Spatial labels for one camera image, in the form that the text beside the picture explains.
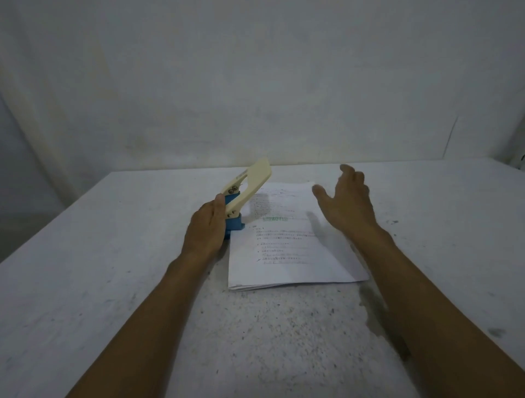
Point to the person's right hand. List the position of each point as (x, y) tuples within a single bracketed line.
[(348, 205)]

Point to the person's left hand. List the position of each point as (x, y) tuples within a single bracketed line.
[(205, 231)]

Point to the person's right thumb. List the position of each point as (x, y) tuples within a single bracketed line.
[(322, 194)]

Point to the person's left thumb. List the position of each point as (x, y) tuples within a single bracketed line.
[(220, 205)]

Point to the blue and cream hole punch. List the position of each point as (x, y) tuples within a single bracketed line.
[(242, 199)]

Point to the person's right forearm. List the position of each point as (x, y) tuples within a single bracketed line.
[(434, 320)]

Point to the person's left forearm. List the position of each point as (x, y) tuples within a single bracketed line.
[(135, 328)]

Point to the stack of printed paper sheets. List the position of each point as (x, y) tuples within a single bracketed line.
[(287, 242)]

